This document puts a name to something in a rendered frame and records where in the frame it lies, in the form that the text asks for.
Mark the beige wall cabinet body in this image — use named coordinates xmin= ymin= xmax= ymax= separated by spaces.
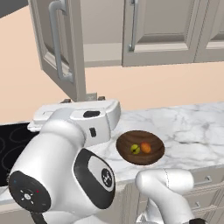
xmin=80 ymin=0 xmax=127 ymax=68

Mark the black hob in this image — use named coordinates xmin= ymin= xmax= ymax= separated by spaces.
xmin=0 ymin=122 xmax=40 ymax=188

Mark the orange mango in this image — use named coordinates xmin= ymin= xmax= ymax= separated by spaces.
xmin=140 ymin=142 xmax=152 ymax=155

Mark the grey drawer handle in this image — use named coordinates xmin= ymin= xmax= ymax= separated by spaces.
xmin=193 ymin=175 xmax=213 ymax=186
xmin=190 ymin=200 xmax=203 ymax=210

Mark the grey range hood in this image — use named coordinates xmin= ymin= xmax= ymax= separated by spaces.
xmin=0 ymin=0 xmax=30 ymax=19

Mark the open beige cabinet door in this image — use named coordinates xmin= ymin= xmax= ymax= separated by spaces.
xmin=28 ymin=0 xmax=88 ymax=102

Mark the brown wooden bowl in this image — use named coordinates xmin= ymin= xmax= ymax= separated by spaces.
xmin=115 ymin=129 xmax=166 ymax=166

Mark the grey bar door handle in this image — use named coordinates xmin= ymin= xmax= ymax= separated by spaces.
xmin=48 ymin=0 xmax=74 ymax=83
xmin=128 ymin=0 xmax=140 ymax=53

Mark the beige drawer front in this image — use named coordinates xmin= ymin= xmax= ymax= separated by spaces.
xmin=185 ymin=187 xmax=224 ymax=212
xmin=189 ymin=166 xmax=224 ymax=194

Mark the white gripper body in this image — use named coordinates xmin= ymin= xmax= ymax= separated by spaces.
xmin=27 ymin=99 xmax=123 ymax=133

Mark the closed beige cabinet door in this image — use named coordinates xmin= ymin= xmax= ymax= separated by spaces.
xmin=122 ymin=0 xmax=206 ymax=68
xmin=193 ymin=0 xmax=224 ymax=63

